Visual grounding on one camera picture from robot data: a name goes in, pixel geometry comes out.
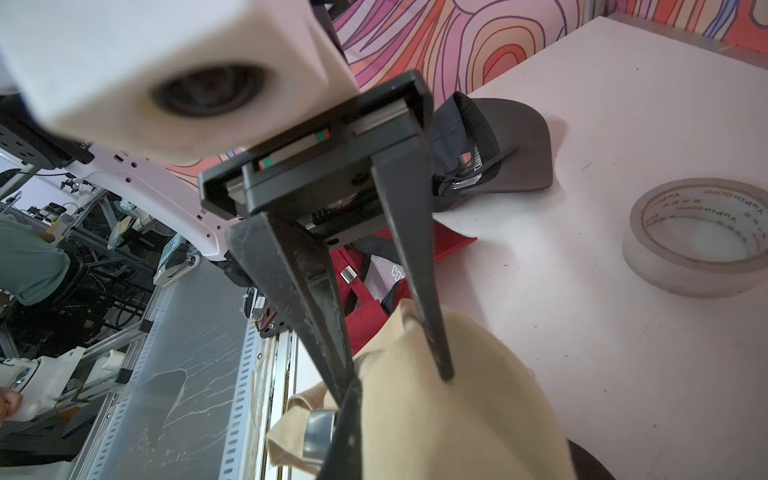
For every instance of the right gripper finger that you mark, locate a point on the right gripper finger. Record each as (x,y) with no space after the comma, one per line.
(343,460)

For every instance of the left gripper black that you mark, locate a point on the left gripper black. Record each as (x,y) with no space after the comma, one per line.
(347,173)

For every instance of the beige cap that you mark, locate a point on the beige cap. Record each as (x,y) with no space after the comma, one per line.
(490,421)

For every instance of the dark grey cap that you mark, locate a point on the dark grey cap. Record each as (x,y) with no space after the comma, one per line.
(487,146)
(586,466)

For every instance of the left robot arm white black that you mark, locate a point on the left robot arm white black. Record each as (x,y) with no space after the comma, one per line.
(146,183)

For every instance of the dark red cap front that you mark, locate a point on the dark red cap front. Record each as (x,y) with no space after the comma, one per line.
(371,281)

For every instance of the person in green shirt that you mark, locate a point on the person in green shirt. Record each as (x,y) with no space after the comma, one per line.
(32,267)

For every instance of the clear tape roll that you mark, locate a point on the clear tape roll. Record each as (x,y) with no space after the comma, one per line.
(699,237)

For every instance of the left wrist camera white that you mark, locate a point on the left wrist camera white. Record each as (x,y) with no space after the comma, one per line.
(173,81)

